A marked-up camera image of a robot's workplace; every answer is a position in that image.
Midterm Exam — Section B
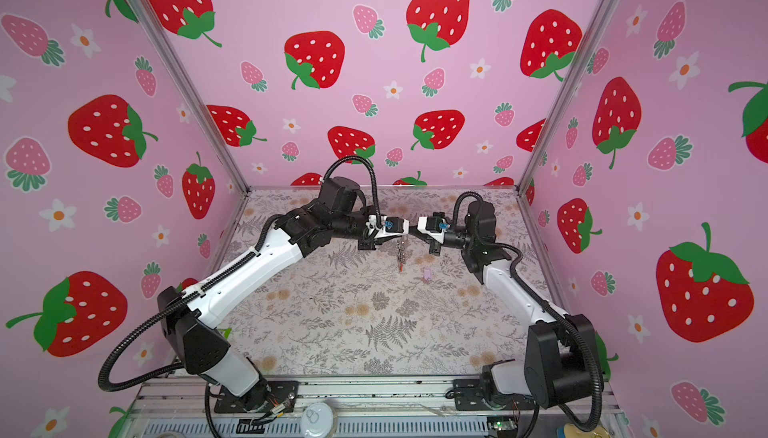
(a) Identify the keyring with strap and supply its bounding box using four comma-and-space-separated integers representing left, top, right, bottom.
396, 236, 408, 273

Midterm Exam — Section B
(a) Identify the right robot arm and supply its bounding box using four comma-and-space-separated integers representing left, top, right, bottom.
410, 192, 604, 432

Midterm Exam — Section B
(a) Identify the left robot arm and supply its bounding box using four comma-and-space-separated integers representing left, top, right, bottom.
97, 173, 413, 411

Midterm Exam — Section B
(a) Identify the aluminium front rail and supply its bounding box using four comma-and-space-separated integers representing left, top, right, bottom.
128, 374, 619, 418

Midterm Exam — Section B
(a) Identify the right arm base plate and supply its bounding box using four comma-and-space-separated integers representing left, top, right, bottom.
444, 378, 535, 412

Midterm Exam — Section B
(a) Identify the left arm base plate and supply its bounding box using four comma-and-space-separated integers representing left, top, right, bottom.
213, 380, 299, 415

